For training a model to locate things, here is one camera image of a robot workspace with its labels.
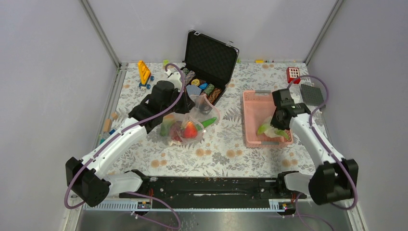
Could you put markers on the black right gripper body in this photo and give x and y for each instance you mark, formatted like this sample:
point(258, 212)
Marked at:
point(275, 122)

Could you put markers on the red toy grape bunch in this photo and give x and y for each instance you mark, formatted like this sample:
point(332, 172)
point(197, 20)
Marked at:
point(175, 131)

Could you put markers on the blue toy block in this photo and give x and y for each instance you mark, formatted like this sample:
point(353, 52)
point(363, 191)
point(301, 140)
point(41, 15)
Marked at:
point(105, 135)

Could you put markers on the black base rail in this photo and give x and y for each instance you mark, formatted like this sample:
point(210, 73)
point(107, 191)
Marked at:
point(207, 193)

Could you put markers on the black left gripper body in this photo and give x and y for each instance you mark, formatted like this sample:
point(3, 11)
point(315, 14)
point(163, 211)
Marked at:
point(182, 107)

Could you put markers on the clear pink zip top bag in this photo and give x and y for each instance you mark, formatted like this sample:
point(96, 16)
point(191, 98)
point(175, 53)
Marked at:
point(182, 129)

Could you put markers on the yellow toy ladder cart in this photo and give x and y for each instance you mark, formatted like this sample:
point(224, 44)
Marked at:
point(145, 75)

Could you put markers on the white toy dumpling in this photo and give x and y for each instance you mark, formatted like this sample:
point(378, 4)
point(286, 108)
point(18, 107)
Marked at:
point(269, 130)

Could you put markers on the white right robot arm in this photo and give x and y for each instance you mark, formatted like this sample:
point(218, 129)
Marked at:
point(335, 177)

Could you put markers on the red toy block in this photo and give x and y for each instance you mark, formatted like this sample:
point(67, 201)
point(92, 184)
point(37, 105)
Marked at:
point(293, 73)

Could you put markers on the pink plastic basket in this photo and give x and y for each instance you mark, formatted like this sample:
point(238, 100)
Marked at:
point(257, 106)

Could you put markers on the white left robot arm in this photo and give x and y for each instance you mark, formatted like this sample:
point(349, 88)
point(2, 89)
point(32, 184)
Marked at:
point(87, 177)

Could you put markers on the green orange toy mango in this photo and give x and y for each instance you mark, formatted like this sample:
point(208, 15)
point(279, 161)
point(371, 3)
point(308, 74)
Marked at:
point(166, 125)

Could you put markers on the green toy pepper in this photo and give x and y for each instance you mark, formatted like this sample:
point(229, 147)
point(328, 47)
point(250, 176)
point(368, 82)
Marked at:
point(206, 123)

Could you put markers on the grey building baseplate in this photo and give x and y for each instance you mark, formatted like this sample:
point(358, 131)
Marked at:
point(312, 96)

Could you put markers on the black poker chip case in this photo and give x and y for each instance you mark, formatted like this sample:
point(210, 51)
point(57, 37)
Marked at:
point(211, 60)

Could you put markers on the green toy leaf vegetable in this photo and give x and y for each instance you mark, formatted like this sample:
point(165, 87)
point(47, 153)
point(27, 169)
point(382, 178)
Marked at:
point(282, 133)

